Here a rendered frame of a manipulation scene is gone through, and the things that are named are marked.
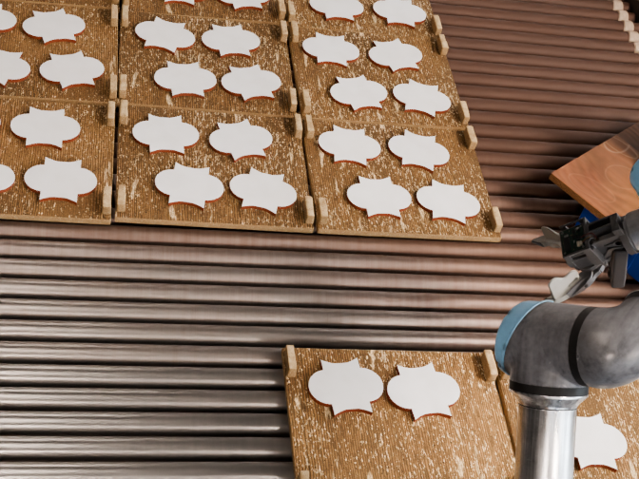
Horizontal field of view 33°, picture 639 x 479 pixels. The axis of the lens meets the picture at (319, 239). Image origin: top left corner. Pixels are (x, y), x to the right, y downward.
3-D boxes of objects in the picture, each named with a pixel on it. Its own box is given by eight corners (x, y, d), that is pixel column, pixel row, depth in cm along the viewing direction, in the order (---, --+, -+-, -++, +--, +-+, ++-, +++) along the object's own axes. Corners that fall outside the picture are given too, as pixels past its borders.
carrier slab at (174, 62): (296, 121, 251) (299, 106, 248) (117, 107, 242) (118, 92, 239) (283, 30, 274) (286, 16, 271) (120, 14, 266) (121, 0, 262)
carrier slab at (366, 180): (499, 242, 236) (506, 229, 233) (317, 234, 227) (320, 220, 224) (467, 135, 259) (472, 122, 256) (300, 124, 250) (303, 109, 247)
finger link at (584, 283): (554, 285, 198) (587, 249, 198) (559, 289, 199) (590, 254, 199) (571, 297, 194) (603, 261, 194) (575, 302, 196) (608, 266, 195)
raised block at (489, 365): (494, 382, 207) (499, 374, 205) (486, 382, 206) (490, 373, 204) (488, 356, 211) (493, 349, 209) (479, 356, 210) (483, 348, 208)
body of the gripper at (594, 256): (554, 226, 197) (616, 202, 191) (576, 248, 203) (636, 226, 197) (559, 260, 193) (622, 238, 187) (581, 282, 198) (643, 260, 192)
